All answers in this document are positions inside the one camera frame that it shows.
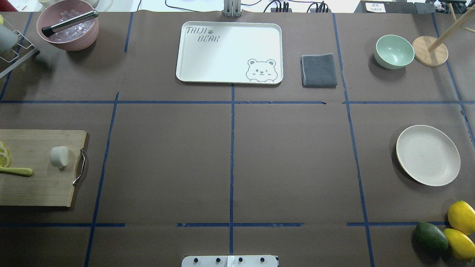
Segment aluminium frame post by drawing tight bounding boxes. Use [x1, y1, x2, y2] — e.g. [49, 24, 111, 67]
[223, 0, 242, 17]

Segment clear acrylic cup rack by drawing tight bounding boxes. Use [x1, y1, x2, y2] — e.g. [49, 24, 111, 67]
[1, 12, 40, 79]

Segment white steamed bun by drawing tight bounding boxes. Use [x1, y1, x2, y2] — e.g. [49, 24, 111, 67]
[49, 146, 69, 169]

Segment mint green bowl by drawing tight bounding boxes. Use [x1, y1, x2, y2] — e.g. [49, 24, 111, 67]
[374, 35, 415, 70]

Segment yellow lemon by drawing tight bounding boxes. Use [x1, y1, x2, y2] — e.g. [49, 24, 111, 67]
[447, 201, 475, 235]
[443, 228, 475, 262]

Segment folded grey cloth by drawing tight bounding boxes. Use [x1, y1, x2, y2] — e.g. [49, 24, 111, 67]
[301, 53, 337, 88]

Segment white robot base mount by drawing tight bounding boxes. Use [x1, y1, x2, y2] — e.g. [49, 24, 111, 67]
[181, 255, 279, 267]

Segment white bear serving tray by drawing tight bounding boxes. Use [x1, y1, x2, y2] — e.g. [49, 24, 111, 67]
[176, 21, 284, 85]

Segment wooden mug tree stand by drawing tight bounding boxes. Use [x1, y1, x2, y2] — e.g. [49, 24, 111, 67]
[412, 6, 475, 67]

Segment pink bowl with ice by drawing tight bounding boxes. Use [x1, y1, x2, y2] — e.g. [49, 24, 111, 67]
[37, 0, 99, 51]

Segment lemon slices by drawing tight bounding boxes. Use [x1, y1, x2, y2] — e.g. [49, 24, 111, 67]
[0, 141, 11, 167]

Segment steel black ice tongs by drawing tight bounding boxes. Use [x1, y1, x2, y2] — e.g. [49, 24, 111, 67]
[41, 10, 99, 37]

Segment bamboo cutting board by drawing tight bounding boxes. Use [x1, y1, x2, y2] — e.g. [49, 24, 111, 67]
[0, 129, 87, 207]

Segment yellow-green plastic knife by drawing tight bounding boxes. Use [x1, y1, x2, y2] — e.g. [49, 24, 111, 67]
[0, 166, 33, 177]

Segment green avocado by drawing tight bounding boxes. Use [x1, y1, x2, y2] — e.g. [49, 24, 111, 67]
[414, 221, 449, 256]

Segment beige round plate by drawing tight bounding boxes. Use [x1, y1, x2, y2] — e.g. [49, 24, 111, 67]
[396, 125, 461, 187]

